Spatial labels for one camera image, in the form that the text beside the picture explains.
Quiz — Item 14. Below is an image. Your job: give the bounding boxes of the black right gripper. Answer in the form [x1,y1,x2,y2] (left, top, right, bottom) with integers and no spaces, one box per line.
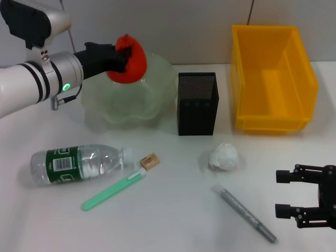
[275,164,336,229]

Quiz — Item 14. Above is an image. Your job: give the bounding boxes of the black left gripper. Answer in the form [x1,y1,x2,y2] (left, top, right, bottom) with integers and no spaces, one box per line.
[73,41,133,79]

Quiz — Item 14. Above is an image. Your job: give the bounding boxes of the orange fruit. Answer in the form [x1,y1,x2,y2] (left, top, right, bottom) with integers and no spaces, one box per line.
[106,33,147,84]

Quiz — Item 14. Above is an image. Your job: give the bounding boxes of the white paper ball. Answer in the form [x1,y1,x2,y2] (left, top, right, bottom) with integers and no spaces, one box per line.
[208,143,240,171]

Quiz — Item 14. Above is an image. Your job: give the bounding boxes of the beige eraser block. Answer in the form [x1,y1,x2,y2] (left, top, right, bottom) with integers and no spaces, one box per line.
[140,154,161,171]

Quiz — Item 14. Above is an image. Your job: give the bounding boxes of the clear bottle with green label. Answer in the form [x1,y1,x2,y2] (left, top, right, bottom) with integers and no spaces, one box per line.
[30,143,135,186]

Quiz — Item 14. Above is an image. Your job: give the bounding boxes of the grey marker pen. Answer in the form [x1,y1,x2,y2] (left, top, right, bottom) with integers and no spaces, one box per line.
[211,184,278,244]

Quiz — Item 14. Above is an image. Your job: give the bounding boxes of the green glass fruit bowl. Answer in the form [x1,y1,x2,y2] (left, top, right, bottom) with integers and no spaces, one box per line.
[81,51,176,132]

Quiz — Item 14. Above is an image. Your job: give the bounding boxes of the black mesh pen holder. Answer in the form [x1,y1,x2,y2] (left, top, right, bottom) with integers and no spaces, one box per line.
[177,72,220,137]

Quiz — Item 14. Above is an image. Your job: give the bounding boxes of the yellow plastic bin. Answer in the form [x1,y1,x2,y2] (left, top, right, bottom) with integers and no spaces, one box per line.
[230,25,320,135]

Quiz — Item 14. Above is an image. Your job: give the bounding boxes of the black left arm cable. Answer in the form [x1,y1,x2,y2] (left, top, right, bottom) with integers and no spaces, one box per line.
[57,85,82,102]

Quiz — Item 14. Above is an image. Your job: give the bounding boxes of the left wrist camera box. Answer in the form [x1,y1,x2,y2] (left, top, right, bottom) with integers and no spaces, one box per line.
[0,0,72,50]

